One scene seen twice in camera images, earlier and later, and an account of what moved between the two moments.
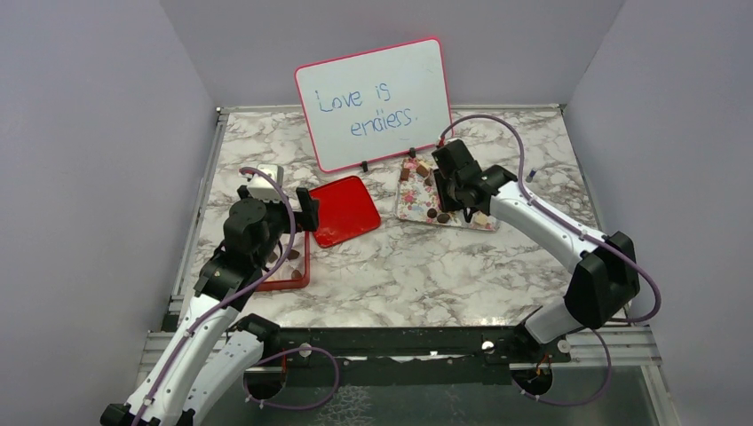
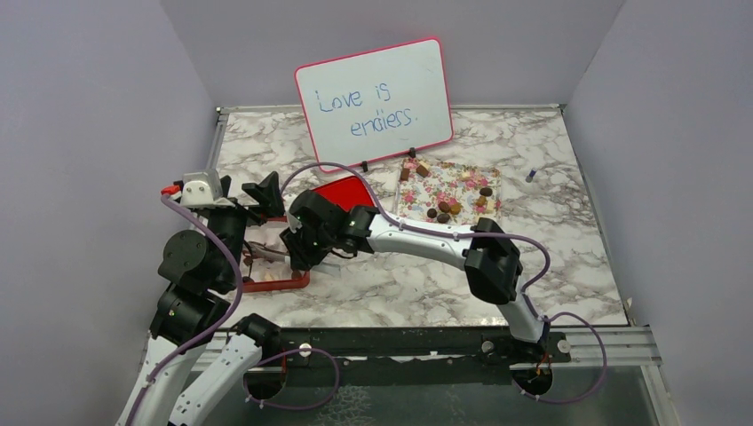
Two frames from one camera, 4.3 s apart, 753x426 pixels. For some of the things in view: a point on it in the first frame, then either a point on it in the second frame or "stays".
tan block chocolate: (423, 169) stays
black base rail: (297, 348) stays
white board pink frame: (377, 104) stays
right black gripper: (447, 203) to (300, 259)
